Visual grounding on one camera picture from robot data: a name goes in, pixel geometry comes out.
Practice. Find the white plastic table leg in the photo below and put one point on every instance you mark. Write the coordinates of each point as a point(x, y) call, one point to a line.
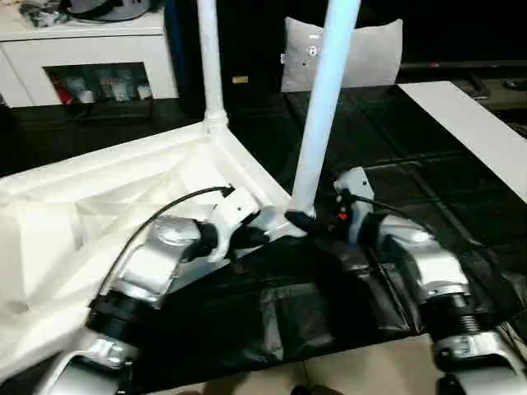
point(212, 61)
point(325, 103)

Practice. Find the thin black bar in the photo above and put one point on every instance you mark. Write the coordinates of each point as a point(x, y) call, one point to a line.
point(465, 65)

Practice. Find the white plastic table top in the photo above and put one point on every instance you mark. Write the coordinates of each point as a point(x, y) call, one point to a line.
point(62, 185)

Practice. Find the black table mat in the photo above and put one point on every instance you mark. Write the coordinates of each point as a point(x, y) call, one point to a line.
point(411, 144)

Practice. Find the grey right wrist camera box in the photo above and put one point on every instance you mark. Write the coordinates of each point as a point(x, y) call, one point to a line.
point(354, 185)

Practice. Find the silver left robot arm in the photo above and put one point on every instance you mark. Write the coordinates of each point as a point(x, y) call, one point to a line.
point(148, 263)

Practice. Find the white low table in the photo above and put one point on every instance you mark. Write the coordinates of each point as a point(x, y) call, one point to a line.
point(465, 127)

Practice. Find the black sofa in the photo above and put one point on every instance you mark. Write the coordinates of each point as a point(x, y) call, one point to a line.
point(453, 29)

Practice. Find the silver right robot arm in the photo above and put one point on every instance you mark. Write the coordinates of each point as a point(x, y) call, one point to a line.
point(432, 263)

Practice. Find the grey cushion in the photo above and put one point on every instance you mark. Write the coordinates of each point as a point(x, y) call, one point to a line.
point(370, 57)

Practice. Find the small yellow label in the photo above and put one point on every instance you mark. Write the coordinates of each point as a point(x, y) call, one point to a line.
point(240, 79)

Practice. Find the white cup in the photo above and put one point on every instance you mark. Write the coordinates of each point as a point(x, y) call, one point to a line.
point(119, 88)
point(143, 91)
point(86, 96)

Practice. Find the white cabinet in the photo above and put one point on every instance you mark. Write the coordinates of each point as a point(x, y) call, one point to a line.
point(90, 49)

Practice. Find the grey bag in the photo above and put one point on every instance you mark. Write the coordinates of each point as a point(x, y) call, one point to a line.
point(111, 8)

